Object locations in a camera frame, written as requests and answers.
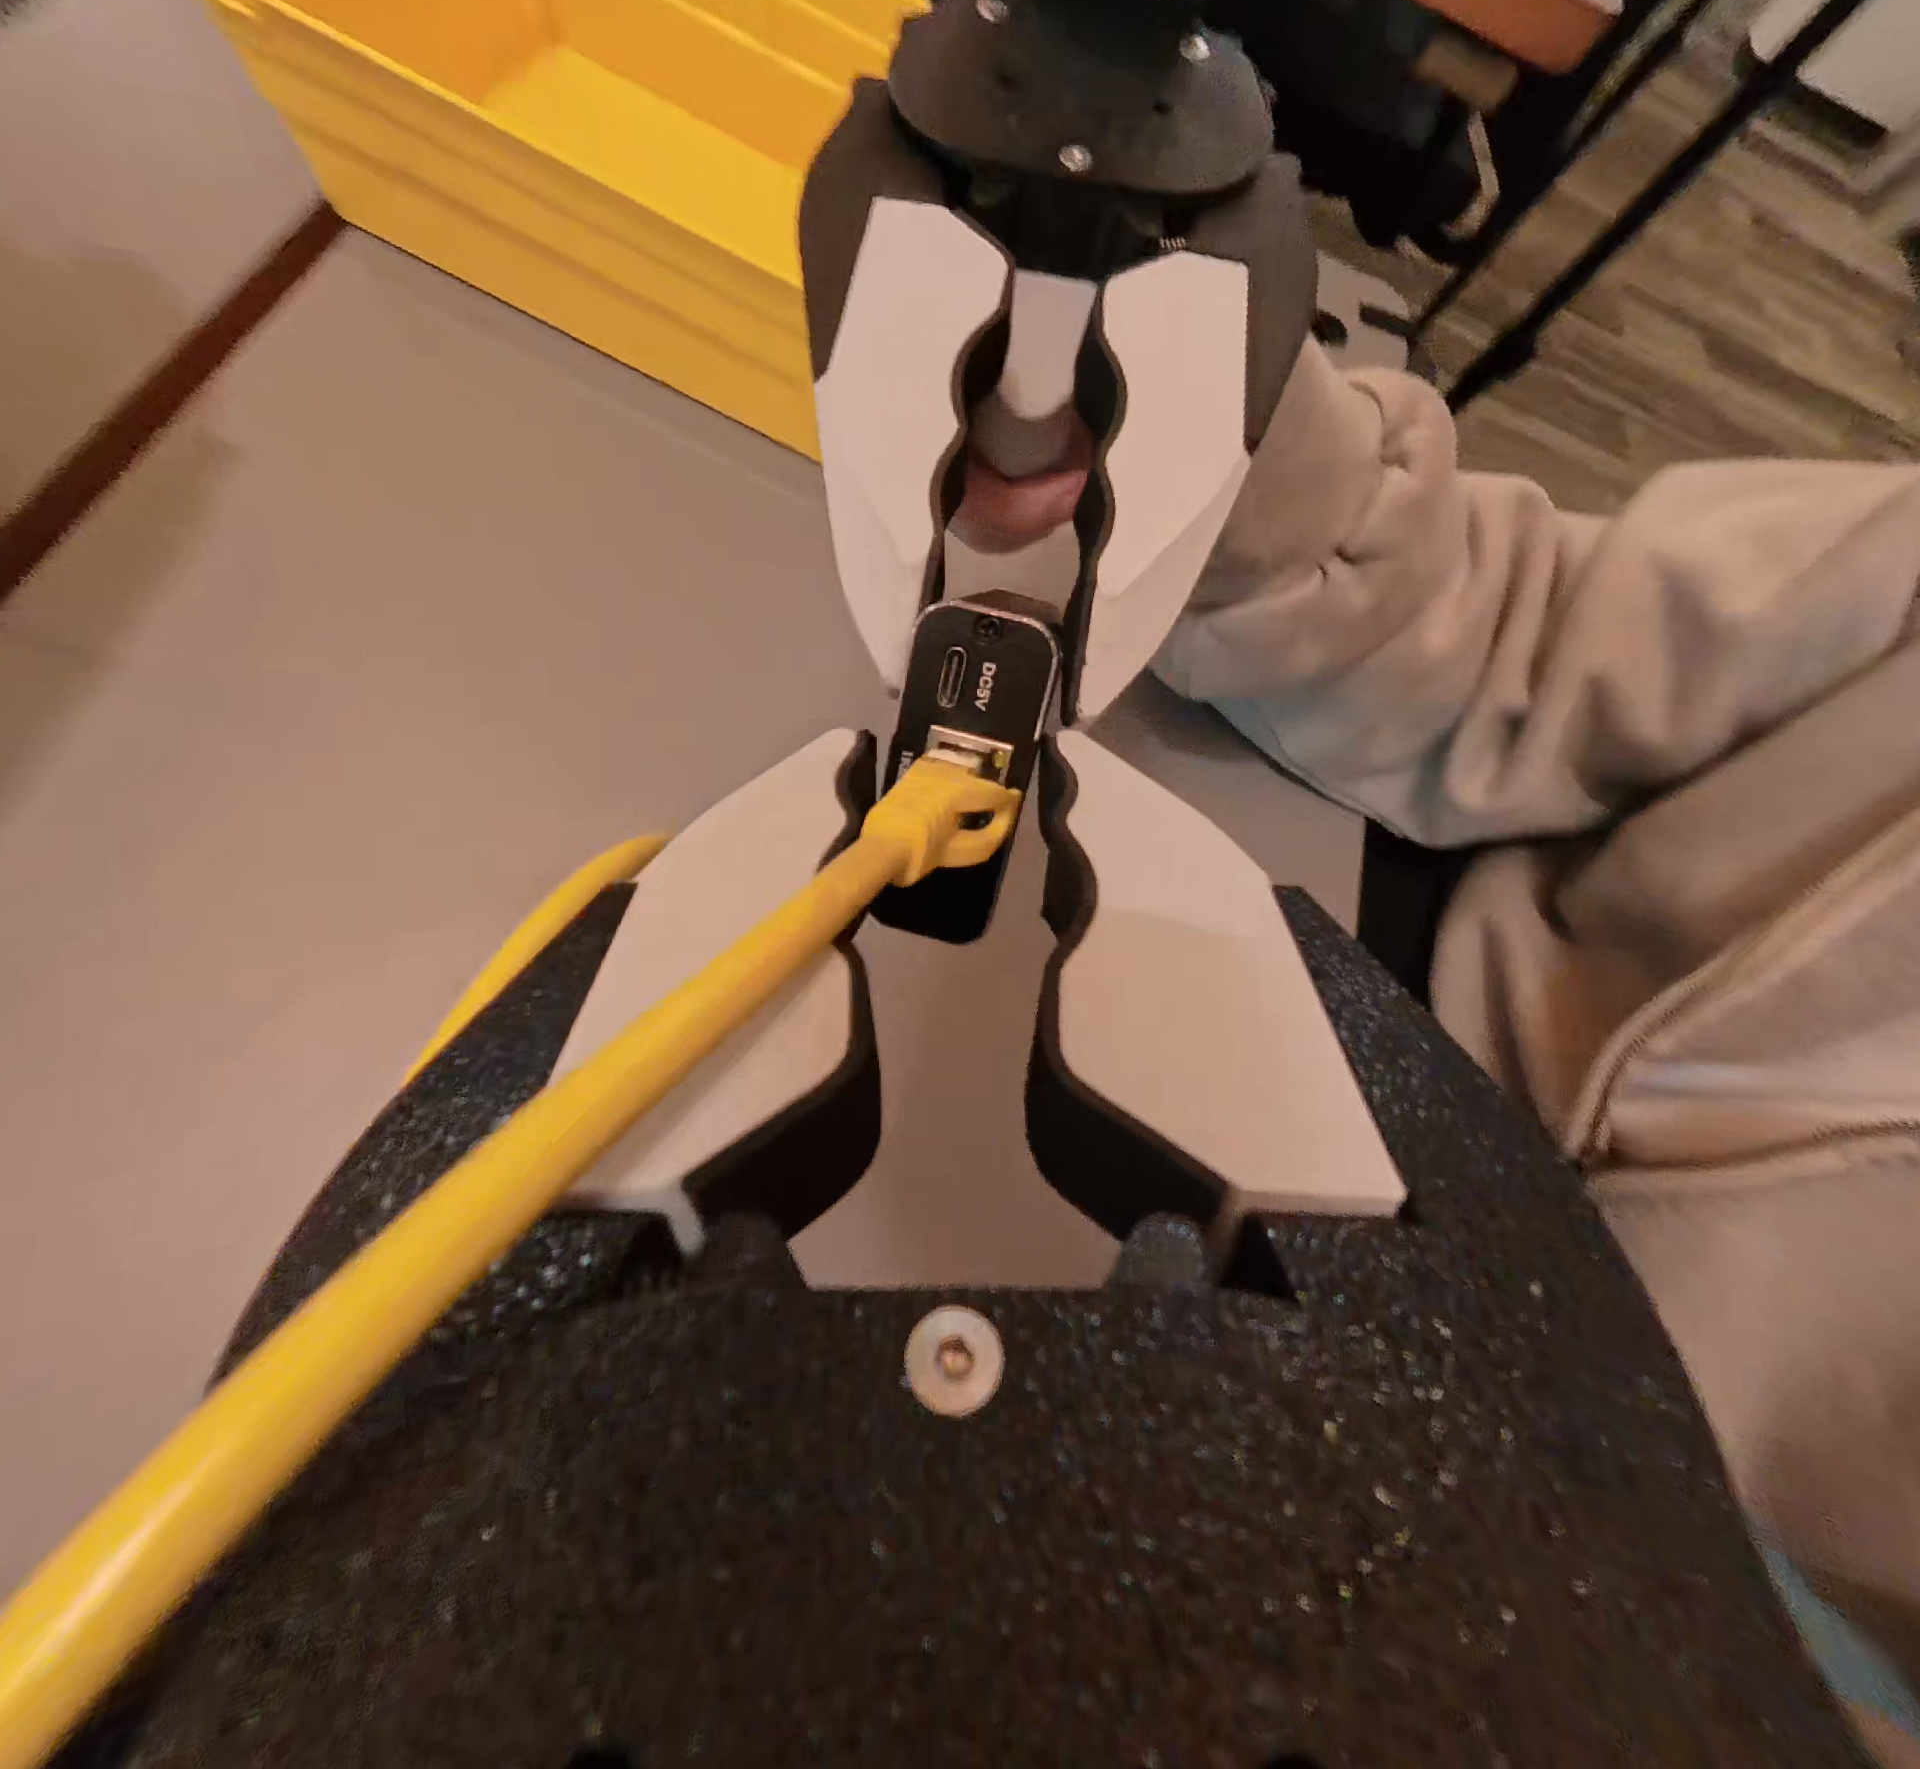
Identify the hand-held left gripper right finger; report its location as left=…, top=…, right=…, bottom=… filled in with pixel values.
left=1027, top=733, right=1412, bottom=1275

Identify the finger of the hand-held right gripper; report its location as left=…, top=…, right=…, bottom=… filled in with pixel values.
left=808, top=197, right=1012, bottom=690
left=1058, top=251, right=1253, bottom=727

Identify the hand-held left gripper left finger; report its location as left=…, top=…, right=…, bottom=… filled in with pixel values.
left=547, top=726, right=887, bottom=1254

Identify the black ethernet splitter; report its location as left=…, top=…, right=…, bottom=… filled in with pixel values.
left=871, top=591, right=1066, bottom=946

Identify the yellow cable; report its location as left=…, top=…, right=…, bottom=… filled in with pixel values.
left=0, top=750, right=1029, bottom=1769

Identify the yellow plastic bin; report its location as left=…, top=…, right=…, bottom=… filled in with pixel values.
left=157, top=0, right=931, bottom=459

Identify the person's right hand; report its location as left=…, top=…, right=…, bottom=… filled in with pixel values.
left=958, top=430, right=1091, bottom=556

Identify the black pole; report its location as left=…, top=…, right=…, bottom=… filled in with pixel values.
left=1438, top=0, right=1891, bottom=405

